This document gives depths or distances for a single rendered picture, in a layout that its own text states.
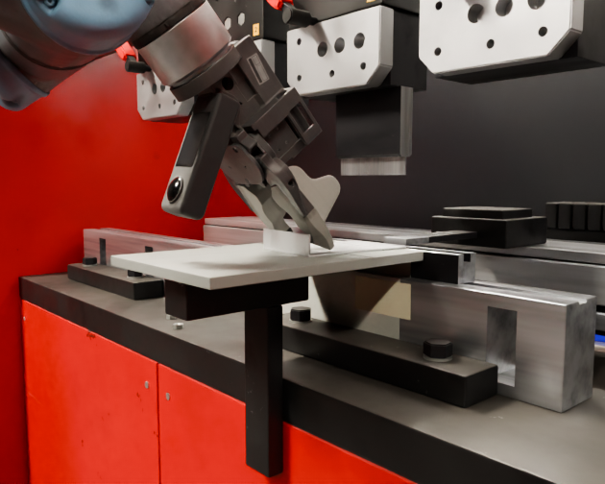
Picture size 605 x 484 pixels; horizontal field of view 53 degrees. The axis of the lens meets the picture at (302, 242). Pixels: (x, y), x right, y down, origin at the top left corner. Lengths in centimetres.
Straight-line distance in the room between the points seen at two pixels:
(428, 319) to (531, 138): 60
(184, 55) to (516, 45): 28
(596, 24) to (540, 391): 32
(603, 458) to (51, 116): 121
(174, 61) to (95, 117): 91
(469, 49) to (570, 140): 57
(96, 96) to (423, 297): 100
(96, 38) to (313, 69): 40
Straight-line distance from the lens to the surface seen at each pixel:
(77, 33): 37
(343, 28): 71
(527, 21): 57
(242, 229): 132
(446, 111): 128
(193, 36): 54
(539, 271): 87
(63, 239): 142
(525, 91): 119
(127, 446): 100
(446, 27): 61
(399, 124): 68
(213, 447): 77
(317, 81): 73
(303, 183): 59
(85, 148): 144
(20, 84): 50
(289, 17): 71
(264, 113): 57
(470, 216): 87
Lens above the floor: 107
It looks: 6 degrees down
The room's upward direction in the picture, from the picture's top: straight up
